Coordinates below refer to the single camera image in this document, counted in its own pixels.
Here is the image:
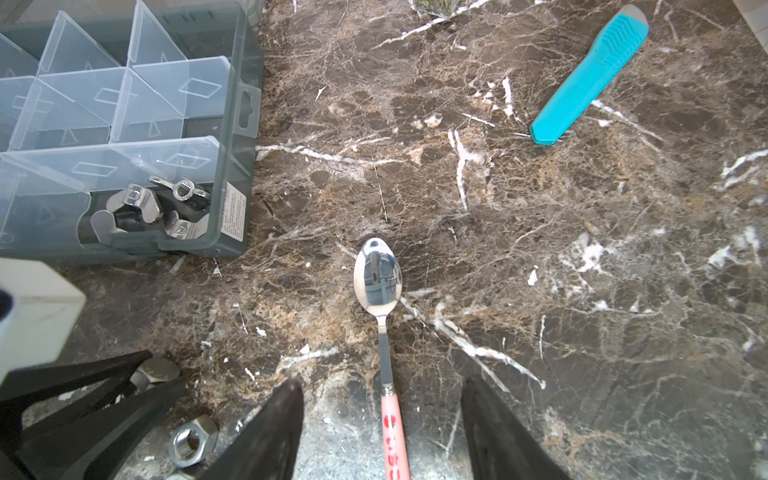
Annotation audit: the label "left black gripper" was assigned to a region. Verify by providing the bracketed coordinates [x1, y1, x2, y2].
[1, 258, 186, 479]

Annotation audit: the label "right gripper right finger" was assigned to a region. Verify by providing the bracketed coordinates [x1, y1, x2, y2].
[461, 376, 569, 480]

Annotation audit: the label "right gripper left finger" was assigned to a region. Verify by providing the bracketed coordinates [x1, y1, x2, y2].
[202, 379, 304, 480]

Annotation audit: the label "wing nuts inside organizer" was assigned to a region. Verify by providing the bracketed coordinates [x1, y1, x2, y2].
[90, 176, 211, 243]

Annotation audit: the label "loose silver hex nut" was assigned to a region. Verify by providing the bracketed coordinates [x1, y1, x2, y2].
[169, 415, 219, 468]

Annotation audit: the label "grey compartment organizer box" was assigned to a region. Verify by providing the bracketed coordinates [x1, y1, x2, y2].
[1, 1, 264, 265]

